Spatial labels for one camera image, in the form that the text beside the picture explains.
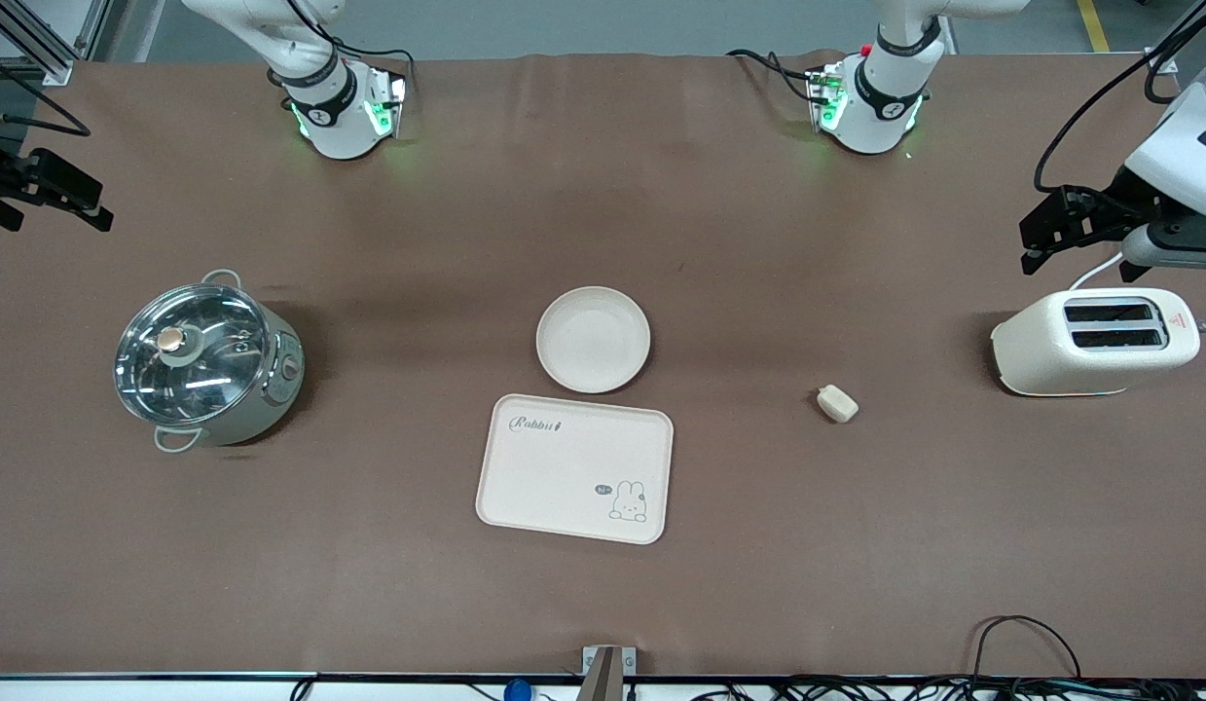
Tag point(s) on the small pale bun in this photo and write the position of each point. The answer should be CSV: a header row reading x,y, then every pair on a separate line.
x,y
837,404

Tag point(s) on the round cream plate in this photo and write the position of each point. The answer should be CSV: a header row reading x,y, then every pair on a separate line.
x,y
593,341

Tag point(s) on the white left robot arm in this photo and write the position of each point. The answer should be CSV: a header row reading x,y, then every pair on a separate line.
x,y
870,117

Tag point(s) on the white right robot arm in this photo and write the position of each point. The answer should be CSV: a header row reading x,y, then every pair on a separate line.
x,y
335,131

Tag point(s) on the cream rabbit print tray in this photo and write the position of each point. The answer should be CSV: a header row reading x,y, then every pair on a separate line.
x,y
564,472

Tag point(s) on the white two-slot toaster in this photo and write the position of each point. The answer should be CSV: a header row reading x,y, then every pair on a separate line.
x,y
1036,346

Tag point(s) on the glass pot lid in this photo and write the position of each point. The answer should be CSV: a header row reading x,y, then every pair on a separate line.
x,y
213,375

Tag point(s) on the grey electric cooking pot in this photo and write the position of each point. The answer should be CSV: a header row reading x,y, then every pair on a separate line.
x,y
283,385

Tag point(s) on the brown table cover mat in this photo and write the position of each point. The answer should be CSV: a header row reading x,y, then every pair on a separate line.
x,y
602,214

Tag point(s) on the blue round knob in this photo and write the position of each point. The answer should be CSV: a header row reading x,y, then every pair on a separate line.
x,y
517,691

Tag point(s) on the aluminium frame profile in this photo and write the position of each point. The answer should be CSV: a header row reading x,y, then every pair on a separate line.
x,y
48,54
1162,60

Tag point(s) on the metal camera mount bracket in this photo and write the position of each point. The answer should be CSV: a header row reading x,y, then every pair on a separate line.
x,y
607,672

